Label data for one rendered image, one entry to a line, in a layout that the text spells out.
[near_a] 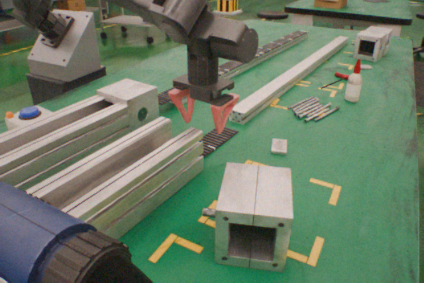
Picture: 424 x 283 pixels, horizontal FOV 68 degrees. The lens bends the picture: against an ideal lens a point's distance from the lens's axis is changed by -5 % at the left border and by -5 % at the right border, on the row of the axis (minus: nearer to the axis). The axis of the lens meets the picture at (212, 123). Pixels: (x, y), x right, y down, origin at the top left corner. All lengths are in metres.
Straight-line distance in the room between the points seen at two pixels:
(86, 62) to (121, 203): 0.76
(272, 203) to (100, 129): 0.38
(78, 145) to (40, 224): 0.42
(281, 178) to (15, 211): 0.32
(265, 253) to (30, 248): 0.31
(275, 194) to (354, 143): 0.37
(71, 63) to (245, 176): 0.80
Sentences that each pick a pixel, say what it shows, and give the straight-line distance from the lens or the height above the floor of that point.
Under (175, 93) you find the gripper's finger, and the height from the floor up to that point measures 0.90.
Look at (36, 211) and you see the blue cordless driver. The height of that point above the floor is 1.00.
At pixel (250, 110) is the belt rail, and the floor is 0.80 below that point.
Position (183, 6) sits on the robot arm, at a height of 1.07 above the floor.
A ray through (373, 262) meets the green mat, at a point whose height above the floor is 0.78.
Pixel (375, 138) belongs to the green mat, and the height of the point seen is 0.78.
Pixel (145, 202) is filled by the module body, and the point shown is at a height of 0.81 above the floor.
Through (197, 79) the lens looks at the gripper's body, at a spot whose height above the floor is 0.94.
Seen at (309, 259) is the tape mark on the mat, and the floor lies 0.78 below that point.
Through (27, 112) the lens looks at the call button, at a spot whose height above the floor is 0.85.
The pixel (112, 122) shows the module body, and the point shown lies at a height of 0.84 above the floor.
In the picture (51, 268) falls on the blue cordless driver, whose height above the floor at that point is 0.99.
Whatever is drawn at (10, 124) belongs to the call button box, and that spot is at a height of 0.83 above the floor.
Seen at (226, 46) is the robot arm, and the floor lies 1.01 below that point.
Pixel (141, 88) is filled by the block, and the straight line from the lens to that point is 0.74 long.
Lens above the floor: 1.14
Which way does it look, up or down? 28 degrees down
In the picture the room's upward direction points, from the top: straight up
